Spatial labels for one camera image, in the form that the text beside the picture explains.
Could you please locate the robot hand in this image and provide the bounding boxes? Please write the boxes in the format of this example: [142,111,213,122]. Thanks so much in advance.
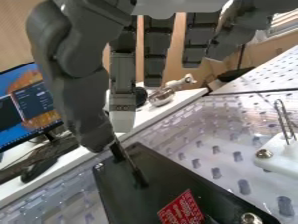
[25,0,298,154]

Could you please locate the round metal object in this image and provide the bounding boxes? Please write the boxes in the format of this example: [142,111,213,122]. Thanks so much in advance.
[147,87,178,108]

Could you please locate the brass nut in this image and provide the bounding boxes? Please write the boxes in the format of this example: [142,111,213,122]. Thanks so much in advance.
[256,148,275,160]

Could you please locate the white desk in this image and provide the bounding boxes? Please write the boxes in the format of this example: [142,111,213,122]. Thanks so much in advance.
[0,79,211,208]

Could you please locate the small white jointed device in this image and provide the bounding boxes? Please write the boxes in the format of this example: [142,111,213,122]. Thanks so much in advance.
[163,73,200,92]

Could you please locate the thin stick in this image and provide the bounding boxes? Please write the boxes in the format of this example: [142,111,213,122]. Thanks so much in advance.
[111,138,151,188]

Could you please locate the black mouse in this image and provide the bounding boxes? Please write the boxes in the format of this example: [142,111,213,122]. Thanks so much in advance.
[19,157,60,184]

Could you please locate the metal paper clip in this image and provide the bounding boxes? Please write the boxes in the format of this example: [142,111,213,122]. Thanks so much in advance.
[272,98,298,146]

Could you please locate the black keyboard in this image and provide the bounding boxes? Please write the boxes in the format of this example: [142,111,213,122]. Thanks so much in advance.
[0,134,82,186]

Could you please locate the computer monitor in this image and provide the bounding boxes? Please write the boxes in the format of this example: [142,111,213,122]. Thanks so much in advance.
[0,62,66,153]

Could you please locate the black plate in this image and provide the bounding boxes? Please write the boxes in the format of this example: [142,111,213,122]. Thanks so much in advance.
[92,142,284,224]

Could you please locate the small white plate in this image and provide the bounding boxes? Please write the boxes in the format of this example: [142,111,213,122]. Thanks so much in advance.
[253,132,298,179]

